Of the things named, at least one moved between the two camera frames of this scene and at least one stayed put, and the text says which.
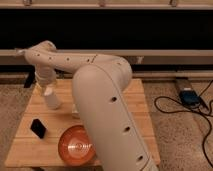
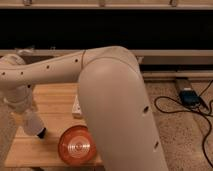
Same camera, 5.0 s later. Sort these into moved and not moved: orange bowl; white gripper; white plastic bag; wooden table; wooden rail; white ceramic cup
Moved: white gripper; white ceramic cup
Not moved: orange bowl; wooden table; wooden rail; white plastic bag
